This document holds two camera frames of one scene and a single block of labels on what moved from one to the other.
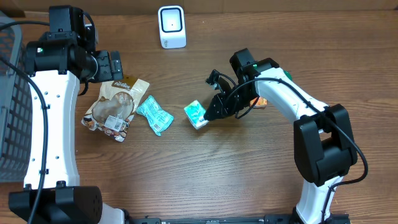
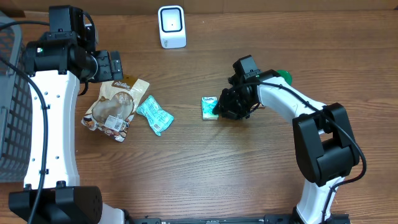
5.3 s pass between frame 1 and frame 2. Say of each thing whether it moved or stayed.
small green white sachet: moved
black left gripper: stayed
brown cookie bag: stayed
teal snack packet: stayed
